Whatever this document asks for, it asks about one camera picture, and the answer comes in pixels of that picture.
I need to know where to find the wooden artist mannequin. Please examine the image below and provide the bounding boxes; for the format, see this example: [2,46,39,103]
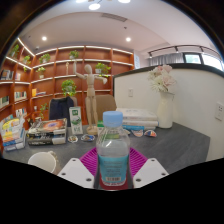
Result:
[72,60,109,136]

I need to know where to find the clear blue-capped water bottle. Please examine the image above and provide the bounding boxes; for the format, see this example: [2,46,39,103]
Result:
[95,110,131,191]

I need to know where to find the ceiling lamp with round bulbs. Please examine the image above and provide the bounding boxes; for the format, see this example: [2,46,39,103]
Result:
[75,0,132,11]

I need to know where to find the grey curtain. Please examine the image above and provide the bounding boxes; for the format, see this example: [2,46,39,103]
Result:
[148,53,185,67]

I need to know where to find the green white drink carton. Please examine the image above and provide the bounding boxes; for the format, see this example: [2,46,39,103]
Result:
[68,106,84,135]

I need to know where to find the cream ribbed cup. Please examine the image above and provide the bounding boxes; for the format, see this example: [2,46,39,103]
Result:
[27,150,61,175]

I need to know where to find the black chair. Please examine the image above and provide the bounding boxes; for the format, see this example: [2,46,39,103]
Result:
[48,96,76,127]

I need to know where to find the window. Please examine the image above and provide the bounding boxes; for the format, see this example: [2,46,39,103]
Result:
[183,52,224,72]

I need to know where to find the white vase with flowers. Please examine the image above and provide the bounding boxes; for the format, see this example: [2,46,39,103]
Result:
[148,64,178,130]

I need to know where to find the wooden shelf unit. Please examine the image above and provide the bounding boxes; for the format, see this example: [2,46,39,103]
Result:
[0,37,135,134]

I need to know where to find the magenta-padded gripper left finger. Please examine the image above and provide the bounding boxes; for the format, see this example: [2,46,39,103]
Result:
[57,147,101,190]

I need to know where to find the black track light rail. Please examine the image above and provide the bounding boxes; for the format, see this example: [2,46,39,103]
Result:
[148,44,214,58]

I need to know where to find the tan chair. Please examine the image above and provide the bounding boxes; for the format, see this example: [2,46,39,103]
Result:
[94,94,118,123]

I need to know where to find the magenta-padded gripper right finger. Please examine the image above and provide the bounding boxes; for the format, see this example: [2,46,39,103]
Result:
[128,147,170,190]

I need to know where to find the dark book stack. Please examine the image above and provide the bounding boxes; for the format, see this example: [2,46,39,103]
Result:
[25,118,69,146]

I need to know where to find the ceiling air vent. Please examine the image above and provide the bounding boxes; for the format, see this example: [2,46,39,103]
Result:
[100,12,128,23]

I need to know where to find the white book stack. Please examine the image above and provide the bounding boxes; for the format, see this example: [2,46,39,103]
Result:
[115,107,159,132]

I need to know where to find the colourful book stack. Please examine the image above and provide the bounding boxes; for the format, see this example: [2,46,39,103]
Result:
[0,114,27,153]

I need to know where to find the painted stone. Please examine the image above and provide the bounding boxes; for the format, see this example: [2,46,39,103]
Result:
[80,133,96,143]
[143,129,158,139]
[67,134,79,144]
[130,129,144,138]

